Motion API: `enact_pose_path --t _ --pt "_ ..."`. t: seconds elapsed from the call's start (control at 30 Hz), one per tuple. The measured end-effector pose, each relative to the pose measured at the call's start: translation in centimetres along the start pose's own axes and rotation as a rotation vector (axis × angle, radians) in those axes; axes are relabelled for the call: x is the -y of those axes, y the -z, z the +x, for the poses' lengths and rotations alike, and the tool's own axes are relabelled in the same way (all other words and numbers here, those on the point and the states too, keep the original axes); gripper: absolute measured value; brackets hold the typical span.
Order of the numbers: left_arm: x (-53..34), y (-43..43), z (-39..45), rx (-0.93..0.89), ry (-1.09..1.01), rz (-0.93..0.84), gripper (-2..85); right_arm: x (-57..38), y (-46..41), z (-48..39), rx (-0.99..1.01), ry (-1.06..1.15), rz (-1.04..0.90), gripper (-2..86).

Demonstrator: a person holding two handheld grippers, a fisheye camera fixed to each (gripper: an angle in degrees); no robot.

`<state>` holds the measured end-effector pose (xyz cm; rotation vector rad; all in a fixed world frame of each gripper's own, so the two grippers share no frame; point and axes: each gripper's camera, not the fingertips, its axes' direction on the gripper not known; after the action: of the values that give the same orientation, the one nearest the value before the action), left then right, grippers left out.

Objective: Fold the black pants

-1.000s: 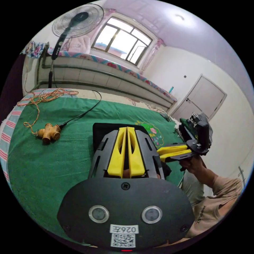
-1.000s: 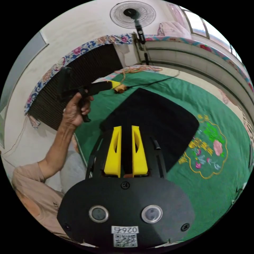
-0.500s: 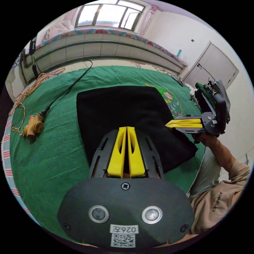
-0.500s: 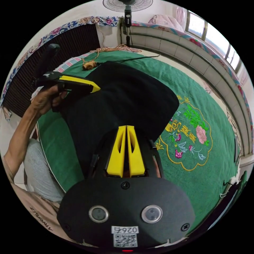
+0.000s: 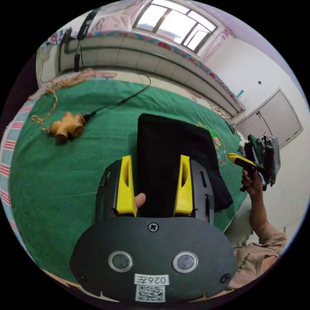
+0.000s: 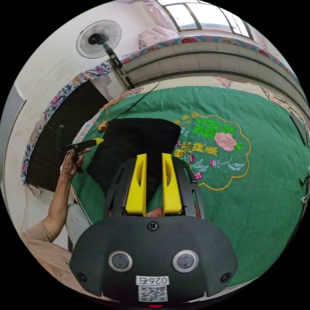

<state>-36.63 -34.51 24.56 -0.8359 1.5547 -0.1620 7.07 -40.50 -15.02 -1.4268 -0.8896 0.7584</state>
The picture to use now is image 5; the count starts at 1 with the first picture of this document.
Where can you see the pink curtain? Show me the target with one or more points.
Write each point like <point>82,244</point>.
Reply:
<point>219,42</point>

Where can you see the person's body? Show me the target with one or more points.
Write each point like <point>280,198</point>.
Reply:
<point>256,259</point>

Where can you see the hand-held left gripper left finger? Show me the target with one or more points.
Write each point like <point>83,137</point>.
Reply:
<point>124,191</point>

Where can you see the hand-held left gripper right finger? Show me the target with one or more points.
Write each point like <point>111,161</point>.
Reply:
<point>183,193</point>

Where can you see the person's right hand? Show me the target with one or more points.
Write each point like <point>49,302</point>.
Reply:
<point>253,182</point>

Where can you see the bed with green cover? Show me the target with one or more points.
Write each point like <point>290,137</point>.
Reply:
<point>63,174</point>

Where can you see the white cupboard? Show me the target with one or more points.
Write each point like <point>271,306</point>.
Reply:
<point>273,118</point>

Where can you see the floral printed cloth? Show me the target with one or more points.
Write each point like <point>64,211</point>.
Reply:
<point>193,60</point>

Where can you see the black standing fan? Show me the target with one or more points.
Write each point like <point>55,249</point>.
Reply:
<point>83,29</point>

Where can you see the person's right forearm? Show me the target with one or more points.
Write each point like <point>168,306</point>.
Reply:
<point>259,213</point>

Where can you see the window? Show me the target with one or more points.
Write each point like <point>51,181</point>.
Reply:
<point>174,23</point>

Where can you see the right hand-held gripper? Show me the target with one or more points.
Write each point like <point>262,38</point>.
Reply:
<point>262,157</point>

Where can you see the person's left hand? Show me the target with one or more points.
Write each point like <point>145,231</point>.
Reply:
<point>140,200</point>

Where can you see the black pants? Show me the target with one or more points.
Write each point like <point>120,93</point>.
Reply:
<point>174,155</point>

